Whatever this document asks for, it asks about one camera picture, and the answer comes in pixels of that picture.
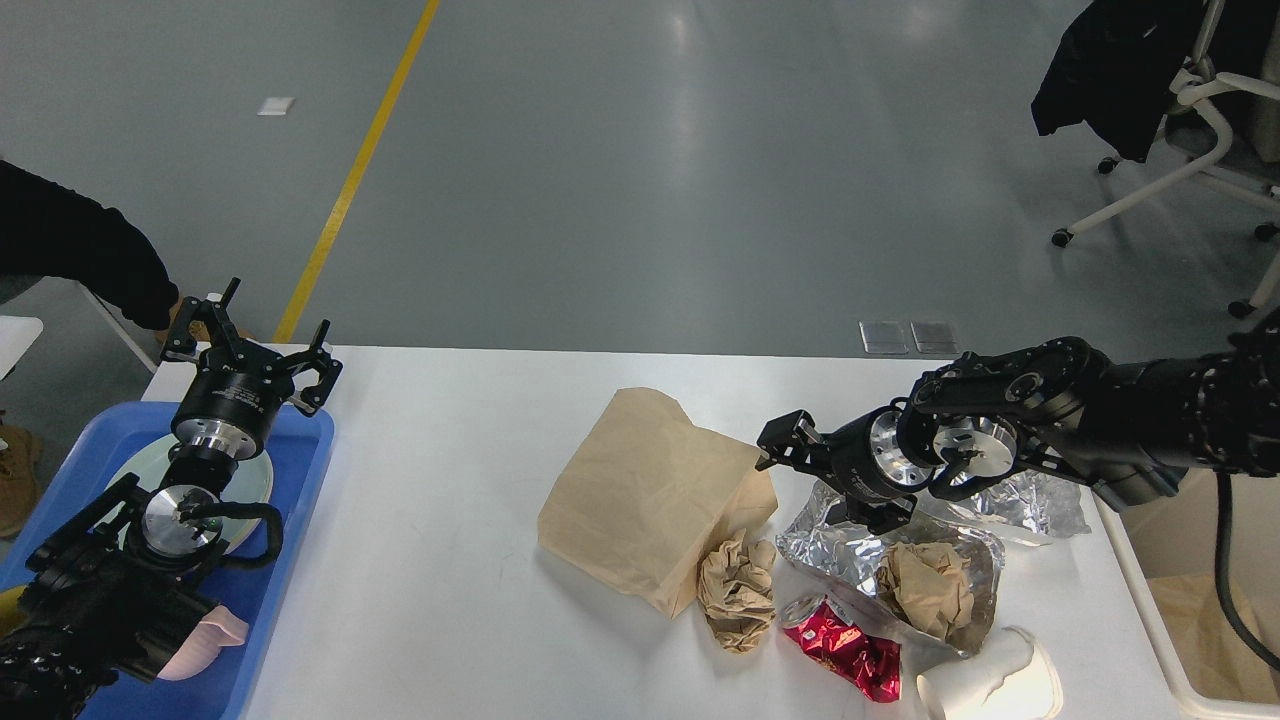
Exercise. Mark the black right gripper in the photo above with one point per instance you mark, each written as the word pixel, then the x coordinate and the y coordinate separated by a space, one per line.
pixel 879 459

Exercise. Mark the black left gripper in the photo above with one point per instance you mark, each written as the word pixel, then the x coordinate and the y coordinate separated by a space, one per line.
pixel 233 412

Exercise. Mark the large brown paper bag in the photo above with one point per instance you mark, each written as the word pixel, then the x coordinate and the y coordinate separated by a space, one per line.
pixel 648 495

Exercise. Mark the silver foil wrapper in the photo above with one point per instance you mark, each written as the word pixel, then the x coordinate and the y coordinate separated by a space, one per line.
pixel 1027 508

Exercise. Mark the pink mug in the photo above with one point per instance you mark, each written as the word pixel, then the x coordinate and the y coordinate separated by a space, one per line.
pixel 219 629

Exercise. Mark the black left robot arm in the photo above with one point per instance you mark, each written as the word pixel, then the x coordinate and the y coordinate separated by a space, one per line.
pixel 116 589

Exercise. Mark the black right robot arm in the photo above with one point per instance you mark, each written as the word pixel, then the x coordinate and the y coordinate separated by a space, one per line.
pixel 1126 432

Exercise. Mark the silver foil bag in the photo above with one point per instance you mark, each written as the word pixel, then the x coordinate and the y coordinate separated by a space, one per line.
pixel 846 558

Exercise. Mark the blue plastic tray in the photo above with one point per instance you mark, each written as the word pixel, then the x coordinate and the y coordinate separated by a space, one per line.
pixel 298 450

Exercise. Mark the crumpled paper in foil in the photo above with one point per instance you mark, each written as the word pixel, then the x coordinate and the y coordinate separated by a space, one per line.
pixel 927 586

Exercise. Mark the crushed red can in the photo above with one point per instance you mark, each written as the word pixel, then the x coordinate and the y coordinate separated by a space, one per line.
pixel 826 632

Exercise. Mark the left clear floor plate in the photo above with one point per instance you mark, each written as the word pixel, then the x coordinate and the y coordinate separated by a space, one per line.
pixel 883 338

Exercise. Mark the clear floor plate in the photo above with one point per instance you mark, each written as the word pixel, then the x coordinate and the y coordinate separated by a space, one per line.
pixel 934 338
pixel 883 338

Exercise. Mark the crumpled brown paper ball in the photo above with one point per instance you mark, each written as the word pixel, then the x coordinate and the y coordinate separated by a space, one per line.
pixel 735 589

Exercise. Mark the right clear floor plate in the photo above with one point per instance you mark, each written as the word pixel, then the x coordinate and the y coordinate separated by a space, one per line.
pixel 934 338

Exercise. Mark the white table left edge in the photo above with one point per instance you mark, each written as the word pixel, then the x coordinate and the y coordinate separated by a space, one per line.
pixel 18 333

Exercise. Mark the person in black left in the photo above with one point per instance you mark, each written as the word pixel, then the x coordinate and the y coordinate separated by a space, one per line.
pixel 48 230

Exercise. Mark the white floor tag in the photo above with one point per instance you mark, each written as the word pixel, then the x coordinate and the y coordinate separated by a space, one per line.
pixel 276 106

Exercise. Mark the white paper cup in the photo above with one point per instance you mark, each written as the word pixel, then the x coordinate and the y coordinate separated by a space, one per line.
pixel 1012 677

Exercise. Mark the beige plastic bin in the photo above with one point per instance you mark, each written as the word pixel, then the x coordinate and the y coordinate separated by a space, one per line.
pixel 1175 536

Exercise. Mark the black jacket on chair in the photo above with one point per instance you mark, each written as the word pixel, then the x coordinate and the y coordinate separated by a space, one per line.
pixel 1113 70

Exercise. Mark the white office chair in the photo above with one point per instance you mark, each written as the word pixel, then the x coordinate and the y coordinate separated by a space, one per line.
pixel 1223 119

